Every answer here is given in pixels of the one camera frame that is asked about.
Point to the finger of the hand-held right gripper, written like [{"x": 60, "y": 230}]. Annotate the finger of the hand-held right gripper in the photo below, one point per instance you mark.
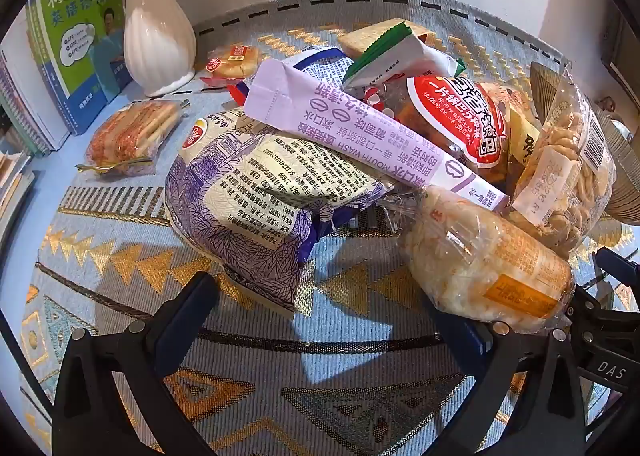
[{"x": 620, "y": 263}]

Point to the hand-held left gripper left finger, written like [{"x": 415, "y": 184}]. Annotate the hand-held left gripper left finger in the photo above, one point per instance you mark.
[{"x": 187, "y": 316}]

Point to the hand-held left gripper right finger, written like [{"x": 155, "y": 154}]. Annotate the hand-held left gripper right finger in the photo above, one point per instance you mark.
[{"x": 472, "y": 343}]

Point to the pale puffed egg cake packet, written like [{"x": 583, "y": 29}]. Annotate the pale puffed egg cake packet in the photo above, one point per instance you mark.
[{"x": 475, "y": 261}]

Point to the clear bag of twisted crackers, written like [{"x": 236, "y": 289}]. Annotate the clear bag of twisted crackers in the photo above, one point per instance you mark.
[{"x": 565, "y": 171}]

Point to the large purple and white snack bag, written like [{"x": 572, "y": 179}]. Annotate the large purple and white snack bag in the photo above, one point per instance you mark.
[{"x": 240, "y": 186}]

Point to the yellow and black snack packet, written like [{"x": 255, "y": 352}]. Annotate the yellow and black snack packet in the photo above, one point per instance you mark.
[{"x": 522, "y": 136}]

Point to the sliced toast bag with gold tie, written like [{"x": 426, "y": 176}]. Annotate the sliced toast bag with gold tie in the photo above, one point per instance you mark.
[{"x": 132, "y": 133}]

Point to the red rice crust snack packet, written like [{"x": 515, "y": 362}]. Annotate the red rice crust snack packet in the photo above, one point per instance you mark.
[{"x": 460, "y": 121}]

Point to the long purple stick sachet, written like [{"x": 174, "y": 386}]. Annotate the long purple stick sachet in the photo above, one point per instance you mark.
[{"x": 350, "y": 131}]

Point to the bun packet with red edges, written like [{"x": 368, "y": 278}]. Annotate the bun packet with red edges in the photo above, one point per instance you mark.
[{"x": 235, "y": 61}]

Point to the white packet with blue stripes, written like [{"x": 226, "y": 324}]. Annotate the white packet with blue stripes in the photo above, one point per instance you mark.
[{"x": 320, "y": 55}]

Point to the green and white sachet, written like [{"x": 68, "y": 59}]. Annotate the green and white sachet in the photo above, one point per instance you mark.
[{"x": 400, "y": 58}]

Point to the blue patterned woven table mat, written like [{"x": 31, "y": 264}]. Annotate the blue patterned woven table mat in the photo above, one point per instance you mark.
[{"x": 125, "y": 236}]

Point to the pile of books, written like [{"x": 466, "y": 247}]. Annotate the pile of books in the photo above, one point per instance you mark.
[{"x": 12, "y": 196}]

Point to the black computer monitor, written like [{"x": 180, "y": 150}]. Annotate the black computer monitor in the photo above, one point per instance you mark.
[{"x": 625, "y": 51}]

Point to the stack of spiral notebooks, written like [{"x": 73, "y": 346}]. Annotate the stack of spiral notebooks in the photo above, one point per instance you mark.
[{"x": 22, "y": 111}]

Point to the white ribbed ceramic vase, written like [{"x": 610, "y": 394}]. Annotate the white ribbed ceramic vase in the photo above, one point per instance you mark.
[{"x": 155, "y": 36}]

